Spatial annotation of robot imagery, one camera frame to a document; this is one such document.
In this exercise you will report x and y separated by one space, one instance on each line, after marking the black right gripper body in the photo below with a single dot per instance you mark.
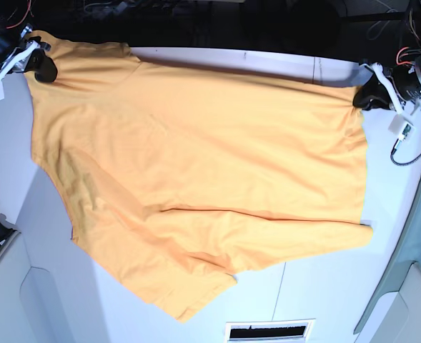
12 44

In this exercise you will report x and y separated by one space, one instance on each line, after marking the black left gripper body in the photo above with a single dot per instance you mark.
406 77

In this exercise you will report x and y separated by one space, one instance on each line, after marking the yellow t-shirt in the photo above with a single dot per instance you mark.
176 179

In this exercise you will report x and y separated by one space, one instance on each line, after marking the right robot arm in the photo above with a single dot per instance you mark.
4 24

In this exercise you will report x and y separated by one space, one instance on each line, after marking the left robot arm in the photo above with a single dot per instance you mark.
408 36

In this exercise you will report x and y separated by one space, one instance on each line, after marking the white vent grille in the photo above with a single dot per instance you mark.
266 332

